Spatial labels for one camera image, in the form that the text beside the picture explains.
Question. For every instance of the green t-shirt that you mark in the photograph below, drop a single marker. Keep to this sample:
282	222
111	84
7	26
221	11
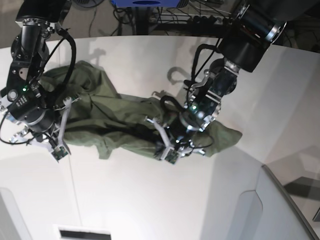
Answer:
104	119

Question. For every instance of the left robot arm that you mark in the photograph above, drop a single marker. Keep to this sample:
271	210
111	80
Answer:
253	26

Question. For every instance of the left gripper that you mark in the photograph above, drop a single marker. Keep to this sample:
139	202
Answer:
182	127

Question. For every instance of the white label plate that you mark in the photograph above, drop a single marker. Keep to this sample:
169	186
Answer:
72	232

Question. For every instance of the black table leg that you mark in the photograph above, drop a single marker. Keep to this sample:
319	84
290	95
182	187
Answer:
141	19

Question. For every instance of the blue box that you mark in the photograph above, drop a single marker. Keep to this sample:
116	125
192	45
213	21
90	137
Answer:
145	3

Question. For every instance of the black power strip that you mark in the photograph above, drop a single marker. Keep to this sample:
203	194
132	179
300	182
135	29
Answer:
172	18

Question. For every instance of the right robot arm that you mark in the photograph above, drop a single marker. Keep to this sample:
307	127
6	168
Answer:
38	20

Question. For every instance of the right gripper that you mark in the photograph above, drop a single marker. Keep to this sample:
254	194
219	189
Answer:
37	112

